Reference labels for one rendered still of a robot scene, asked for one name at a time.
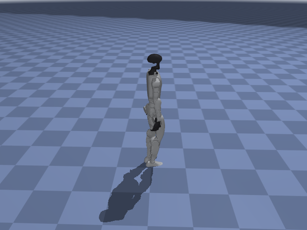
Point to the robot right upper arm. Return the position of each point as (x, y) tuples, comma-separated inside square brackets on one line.
[(156, 89)]

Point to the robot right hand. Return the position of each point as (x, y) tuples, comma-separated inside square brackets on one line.
[(156, 125)]

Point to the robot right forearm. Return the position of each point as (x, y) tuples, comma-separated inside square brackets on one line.
[(157, 108)]

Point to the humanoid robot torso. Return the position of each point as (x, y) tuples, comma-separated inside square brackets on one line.
[(150, 106)]

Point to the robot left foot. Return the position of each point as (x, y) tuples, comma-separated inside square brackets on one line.
[(147, 159)]

